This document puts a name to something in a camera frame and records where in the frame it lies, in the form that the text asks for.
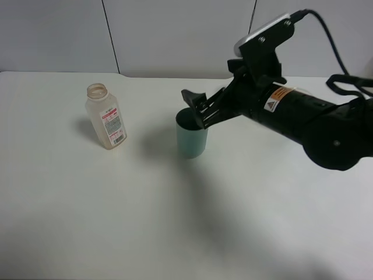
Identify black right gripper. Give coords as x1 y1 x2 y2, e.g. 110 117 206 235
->
181 59 286 128

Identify teal plastic cup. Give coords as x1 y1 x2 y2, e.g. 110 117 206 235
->
175 108 208 159

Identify translucent plastic drink bottle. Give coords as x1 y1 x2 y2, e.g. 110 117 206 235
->
85 83 127 150

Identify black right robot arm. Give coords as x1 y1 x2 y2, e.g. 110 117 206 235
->
181 59 372 171

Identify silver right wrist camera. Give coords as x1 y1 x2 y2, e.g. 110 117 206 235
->
234 13 294 85

